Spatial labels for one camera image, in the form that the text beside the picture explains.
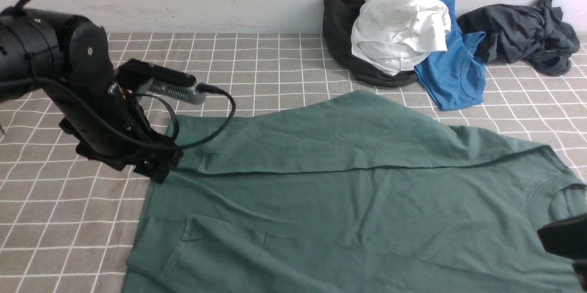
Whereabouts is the white garment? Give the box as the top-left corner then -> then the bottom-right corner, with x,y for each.
350,0 -> 451,76

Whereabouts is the blue garment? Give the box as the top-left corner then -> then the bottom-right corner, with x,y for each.
415,0 -> 486,111

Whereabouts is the grey checked tablecloth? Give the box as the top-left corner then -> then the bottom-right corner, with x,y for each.
0,33 -> 587,293

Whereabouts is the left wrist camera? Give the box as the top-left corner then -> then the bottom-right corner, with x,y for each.
115,59 -> 206,105

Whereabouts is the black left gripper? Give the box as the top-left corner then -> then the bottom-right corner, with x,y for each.
59,83 -> 184,183

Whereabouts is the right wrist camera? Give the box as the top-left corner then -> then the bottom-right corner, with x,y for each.
537,214 -> 587,261

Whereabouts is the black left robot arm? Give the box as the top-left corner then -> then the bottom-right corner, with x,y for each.
1,7 -> 183,183

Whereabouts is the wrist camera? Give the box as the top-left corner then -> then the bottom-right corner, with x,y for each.
115,59 -> 206,105
537,214 -> 587,261

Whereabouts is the green long-sleeve top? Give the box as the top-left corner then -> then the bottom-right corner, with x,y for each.
123,91 -> 586,293

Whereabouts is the dark grey garment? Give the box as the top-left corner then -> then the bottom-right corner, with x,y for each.
457,0 -> 580,77

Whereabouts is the black garment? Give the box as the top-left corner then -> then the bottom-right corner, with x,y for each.
322,0 -> 418,88

